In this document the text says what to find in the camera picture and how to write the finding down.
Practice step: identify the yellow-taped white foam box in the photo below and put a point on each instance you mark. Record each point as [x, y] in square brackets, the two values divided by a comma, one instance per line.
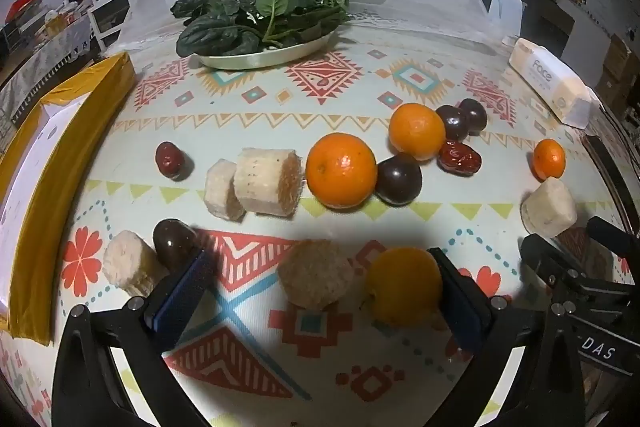
[75, 147]

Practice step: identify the wrinkled red date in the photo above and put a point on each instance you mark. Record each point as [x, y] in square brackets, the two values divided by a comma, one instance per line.
[459, 157]

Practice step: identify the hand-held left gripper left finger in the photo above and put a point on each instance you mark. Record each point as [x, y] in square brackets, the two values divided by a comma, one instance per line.
[179, 302]

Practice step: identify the plate of spinach leaves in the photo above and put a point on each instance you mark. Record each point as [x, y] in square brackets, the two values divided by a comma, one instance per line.
[235, 17]

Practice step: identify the pale round plate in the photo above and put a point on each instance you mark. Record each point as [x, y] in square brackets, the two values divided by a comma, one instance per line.
[260, 58]

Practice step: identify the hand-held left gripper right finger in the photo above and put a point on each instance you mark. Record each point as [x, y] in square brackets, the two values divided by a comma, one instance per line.
[462, 312]

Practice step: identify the large orange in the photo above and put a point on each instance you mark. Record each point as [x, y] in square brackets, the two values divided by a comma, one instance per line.
[341, 170]

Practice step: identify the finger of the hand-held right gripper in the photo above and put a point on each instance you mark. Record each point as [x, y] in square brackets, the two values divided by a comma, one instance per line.
[545, 257]
[612, 234]

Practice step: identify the smooth red date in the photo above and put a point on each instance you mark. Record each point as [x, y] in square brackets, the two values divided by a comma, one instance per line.
[170, 159]

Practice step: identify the medium orange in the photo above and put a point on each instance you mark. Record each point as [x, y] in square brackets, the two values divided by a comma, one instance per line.
[416, 131]
[404, 287]

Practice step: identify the patterned tablecloth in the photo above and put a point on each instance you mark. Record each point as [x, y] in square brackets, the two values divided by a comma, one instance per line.
[320, 97]

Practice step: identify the side counter with fringed cloth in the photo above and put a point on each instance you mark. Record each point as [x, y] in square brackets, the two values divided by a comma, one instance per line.
[45, 52]

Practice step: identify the white tissue pack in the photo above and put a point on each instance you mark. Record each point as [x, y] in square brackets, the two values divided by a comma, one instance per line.
[545, 77]

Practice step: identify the thin banana piece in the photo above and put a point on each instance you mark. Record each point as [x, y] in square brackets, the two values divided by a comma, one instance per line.
[220, 189]

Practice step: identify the small orange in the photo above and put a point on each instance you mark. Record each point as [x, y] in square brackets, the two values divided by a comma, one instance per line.
[548, 159]

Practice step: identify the long banana piece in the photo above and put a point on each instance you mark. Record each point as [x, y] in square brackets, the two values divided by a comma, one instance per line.
[270, 179]

